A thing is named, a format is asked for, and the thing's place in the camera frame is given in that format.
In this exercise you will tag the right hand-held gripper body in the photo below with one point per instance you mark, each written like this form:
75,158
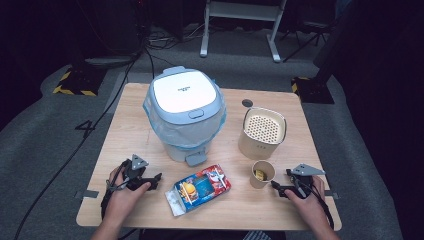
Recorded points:
306,170

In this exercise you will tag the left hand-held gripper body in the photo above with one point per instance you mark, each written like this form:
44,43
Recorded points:
138,162

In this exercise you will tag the brown paper cup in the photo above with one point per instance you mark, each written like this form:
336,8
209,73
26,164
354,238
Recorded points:
258,182

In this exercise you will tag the colourful snack packet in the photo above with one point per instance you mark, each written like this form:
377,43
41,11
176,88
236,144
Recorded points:
200,188

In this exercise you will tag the beige strainer bin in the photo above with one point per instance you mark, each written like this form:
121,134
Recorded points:
256,146

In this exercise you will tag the blue white pedal trash can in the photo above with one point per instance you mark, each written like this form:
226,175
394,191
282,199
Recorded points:
185,96

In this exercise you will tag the person's right hand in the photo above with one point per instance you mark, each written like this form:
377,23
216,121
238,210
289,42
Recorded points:
310,208

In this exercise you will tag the person's left hand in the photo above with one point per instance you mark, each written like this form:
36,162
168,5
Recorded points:
121,201

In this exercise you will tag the grey tape piece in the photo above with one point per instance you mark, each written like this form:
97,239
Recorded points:
333,195
90,194

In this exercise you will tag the striped cloth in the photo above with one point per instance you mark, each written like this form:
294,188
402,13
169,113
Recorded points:
256,235

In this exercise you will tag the clear blue-edged trash bag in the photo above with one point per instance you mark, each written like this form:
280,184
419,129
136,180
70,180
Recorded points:
196,133

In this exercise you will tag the black yellow striped base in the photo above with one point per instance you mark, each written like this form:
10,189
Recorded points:
313,91
76,81

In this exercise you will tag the dark round table grommet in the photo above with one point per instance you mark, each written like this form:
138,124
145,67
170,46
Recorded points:
247,103

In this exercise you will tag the black tripod stand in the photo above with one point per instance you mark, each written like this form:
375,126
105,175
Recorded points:
313,28

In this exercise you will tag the white metal stand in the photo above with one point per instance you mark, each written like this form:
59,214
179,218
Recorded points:
243,10

